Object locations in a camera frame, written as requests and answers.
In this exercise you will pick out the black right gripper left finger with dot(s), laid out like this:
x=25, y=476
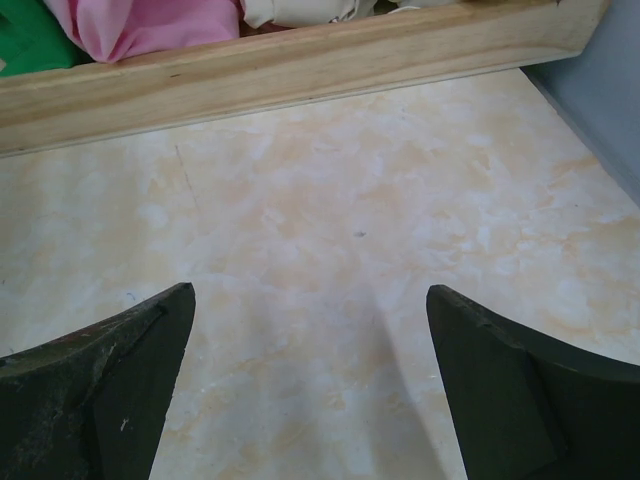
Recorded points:
x=92, y=404

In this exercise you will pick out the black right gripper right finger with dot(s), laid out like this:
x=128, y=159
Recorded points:
x=526, y=405

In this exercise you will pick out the green tank top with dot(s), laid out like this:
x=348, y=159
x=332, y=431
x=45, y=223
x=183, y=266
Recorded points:
x=32, y=39

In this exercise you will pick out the pink shirt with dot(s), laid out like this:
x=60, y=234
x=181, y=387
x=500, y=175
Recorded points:
x=112, y=30

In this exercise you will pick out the beige crumpled cloth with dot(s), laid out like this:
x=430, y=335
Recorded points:
x=302, y=13

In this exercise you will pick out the wooden clothes rack frame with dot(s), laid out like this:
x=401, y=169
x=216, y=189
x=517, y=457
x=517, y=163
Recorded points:
x=57, y=108

